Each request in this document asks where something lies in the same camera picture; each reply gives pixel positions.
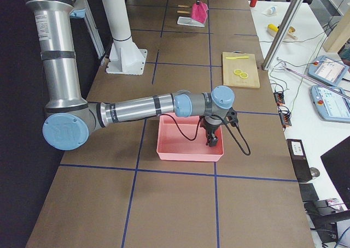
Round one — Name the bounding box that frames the pink microfiber cloth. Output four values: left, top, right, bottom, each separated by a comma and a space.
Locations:
191, 2, 208, 24

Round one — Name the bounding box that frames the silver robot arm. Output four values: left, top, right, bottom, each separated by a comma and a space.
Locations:
25, 0, 238, 150

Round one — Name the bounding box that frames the wooden rack rod two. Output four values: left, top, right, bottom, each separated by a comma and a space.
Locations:
177, 10, 191, 14

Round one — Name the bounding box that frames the white rack tray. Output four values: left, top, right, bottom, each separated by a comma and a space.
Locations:
177, 16, 206, 27

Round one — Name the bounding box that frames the pink plastic bin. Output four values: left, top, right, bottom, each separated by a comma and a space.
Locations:
156, 113, 224, 162

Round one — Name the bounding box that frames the lemon slice one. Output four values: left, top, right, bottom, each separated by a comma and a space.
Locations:
234, 69, 242, 75

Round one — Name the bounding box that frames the small white bottle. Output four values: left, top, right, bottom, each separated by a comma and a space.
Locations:
262, 6, 277, 16

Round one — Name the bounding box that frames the yellow plastic knife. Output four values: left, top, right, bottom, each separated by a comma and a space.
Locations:
225, 55, 249, 60

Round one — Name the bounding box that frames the wooden dustpan with brush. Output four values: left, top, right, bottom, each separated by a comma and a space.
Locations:
267, 23, 299, 42

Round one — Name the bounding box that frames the bamboo cutting board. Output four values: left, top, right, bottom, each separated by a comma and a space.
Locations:
222, 52, 260, 88

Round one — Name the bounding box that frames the black power box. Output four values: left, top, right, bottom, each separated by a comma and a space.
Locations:
286, 139, 312, 183

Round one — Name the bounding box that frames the white column with base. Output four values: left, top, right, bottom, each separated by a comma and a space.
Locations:
102, 0, 148, 75

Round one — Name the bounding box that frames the reacher grabber stick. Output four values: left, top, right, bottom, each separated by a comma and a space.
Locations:
276, 56, 350, 100

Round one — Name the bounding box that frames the teach pendant near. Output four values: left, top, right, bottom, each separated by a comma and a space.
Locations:
310, 85, 349, 123

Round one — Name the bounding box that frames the teach pendant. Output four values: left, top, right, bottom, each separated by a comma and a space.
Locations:
308, 55, 349, 86
310, 85, 349, 123

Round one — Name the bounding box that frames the black monitor corner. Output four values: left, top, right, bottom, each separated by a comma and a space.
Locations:
321, 140, 349, 209

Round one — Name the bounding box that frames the teach pendant far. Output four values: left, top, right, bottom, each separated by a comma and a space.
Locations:
308, 55, 349, 86

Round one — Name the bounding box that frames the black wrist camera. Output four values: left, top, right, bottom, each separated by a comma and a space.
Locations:
225, 108, 238, 127

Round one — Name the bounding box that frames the aluminium frame post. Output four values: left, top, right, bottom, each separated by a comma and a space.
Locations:
261, 0, 303, 70

